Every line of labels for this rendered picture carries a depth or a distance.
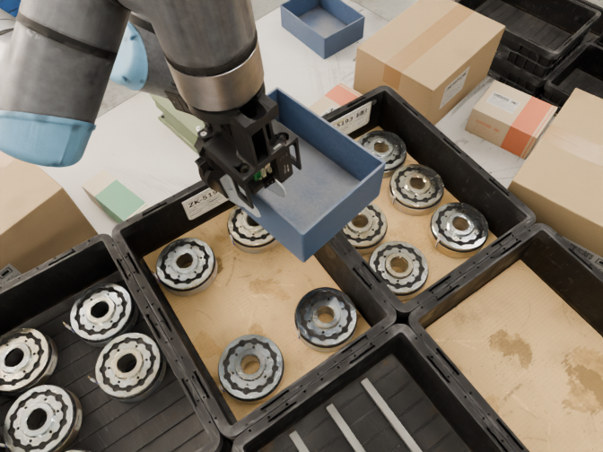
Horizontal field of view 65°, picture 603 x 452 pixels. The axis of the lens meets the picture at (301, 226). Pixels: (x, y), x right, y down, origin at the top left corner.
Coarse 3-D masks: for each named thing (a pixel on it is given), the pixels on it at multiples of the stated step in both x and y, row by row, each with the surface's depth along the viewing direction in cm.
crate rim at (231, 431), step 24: (192, 192) 83; (144, 216) 81; (120, 240) 78; (336, 240) 78; (144, 288) 74; (384, 312) 71; (168, 336) 70; (360, 336) 69; (192, 360) 68; (336, 360) 67; (216, 408) 64; (264, 408) 66; (240, 432) 63
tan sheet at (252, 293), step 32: (224, 224) 91; (256, 224) 91; (224, 256) 88; (256, 256) 88; (288, 256) 87; (224, 288) 84; (256, 288) 84; (288, 288) 84; (192, 320) 81; (224, 320) 81; (256, 320) 81; (288, 320) 81; (320, 320) 81; (288, 352) 78; (320, 352) 78; (288, 384) 76
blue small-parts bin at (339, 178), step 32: (288, 96) 67; (288, 128) 72; (320, 128) 66; (320, 160) 69; (352, 160) 65; (288, 192) 66; (320, 192) 66; (352, 192) 58; (288, 224) 56; (320, 224) 56
